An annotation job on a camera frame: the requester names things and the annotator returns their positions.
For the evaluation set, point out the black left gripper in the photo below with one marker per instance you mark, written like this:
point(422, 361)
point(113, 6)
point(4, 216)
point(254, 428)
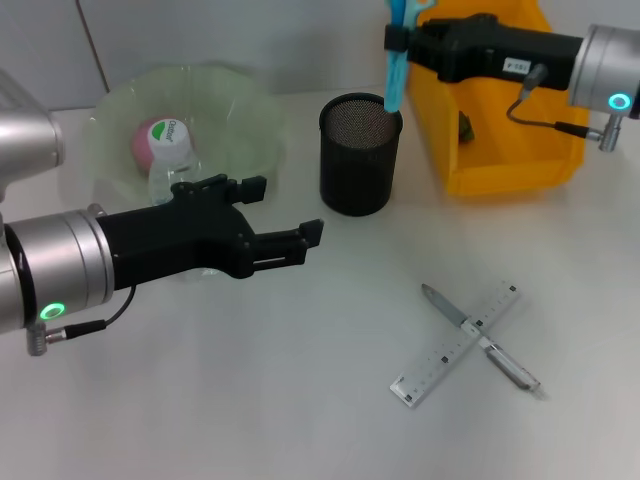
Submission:
point(175, 240)

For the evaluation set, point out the green plastic wrapper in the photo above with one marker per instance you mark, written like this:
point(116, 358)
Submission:
point(466, 129)

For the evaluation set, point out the yellow plastic bin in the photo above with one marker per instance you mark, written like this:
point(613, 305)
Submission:
point(510, 140)

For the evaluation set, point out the black mesh pen cup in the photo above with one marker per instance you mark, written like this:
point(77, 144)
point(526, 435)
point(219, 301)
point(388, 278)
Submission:
point(357, 170)

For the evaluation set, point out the clear plastic ruler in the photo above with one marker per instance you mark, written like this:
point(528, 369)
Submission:
point(450, 355)

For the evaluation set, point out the pink knitted peach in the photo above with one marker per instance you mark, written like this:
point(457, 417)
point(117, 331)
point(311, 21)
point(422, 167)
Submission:
point(140, 145)

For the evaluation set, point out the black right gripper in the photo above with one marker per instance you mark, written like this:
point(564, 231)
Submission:
point(475, 50)

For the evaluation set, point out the clear green-label water bottle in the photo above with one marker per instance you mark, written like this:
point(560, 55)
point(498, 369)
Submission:
point(170, 137)

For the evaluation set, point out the grey white pen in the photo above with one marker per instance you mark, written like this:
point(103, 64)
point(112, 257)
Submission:
point(452, 312)

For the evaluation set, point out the blue children's scissors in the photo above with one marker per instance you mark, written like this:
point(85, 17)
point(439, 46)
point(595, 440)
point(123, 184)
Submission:
point(395, 80)

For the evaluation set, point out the green glass fruit plate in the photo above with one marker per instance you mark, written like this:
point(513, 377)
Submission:
point(235, 125)

